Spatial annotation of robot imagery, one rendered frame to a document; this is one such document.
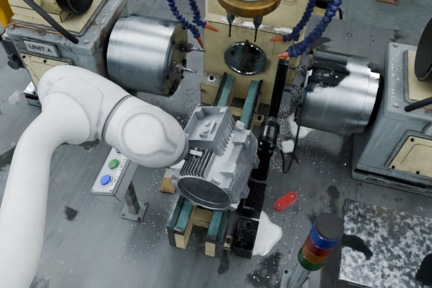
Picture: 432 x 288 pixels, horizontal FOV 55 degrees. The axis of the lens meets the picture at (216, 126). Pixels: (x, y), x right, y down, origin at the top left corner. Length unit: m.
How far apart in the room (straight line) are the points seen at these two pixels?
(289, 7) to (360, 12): 2.10
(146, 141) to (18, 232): 0.23
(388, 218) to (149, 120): 0.83
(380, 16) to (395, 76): 2.25
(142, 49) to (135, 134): 0.65
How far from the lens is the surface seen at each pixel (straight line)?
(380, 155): 1.37
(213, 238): 1.16
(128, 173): 1.13
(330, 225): 0.90
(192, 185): 1.20
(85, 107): 0.74
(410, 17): 3.61
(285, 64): 1.10
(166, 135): 0.69
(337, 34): 1.95
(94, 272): 1.31
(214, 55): 1.47
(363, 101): 1.24
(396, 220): 1.31
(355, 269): 1.21
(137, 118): 0.69
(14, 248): 0.57
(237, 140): 1.12
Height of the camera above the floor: 2.01
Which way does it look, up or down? 53 degrees down
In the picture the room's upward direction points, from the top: 2 degrees clockwise
